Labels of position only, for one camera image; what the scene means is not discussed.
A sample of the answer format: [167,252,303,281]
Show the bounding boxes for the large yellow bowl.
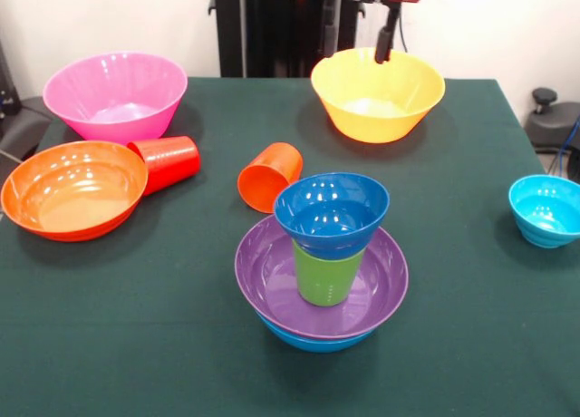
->
[310,47,447,144]

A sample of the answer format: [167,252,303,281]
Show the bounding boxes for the orange cup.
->
[237,141,304,214]

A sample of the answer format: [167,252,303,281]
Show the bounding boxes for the small dark blue bowl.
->
[273,171,391,261]

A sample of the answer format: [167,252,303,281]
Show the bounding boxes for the red cup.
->
[126,135,202,197]

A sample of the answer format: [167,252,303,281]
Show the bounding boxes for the purple bowl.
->
[234,213,410,341]

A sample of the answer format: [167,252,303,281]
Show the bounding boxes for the green cup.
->
[292,238,366,307]

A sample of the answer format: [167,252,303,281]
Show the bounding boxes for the large pink bowl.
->
[43,52,189,146]

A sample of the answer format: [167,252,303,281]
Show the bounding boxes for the sky blue bowl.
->
[256,312,377,354]

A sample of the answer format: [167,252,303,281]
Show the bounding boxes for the orange bowl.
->
[0,140,150,243]

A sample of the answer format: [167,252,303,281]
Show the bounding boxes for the black stand base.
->
[524,87,580,154]
[0,94,53,164]

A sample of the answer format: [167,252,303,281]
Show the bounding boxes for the small cyan ribbed bowl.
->
[507,174,580,249]

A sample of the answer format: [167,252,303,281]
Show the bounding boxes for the dark green tablecloth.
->
[0,77,580,417]

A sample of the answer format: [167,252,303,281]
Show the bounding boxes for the black wall cables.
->
[390,2,409,52]

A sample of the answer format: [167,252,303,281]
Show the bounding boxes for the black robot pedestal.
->
[208,0,366,79]

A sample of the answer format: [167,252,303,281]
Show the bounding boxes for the blue cable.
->
[546,117,580,182]

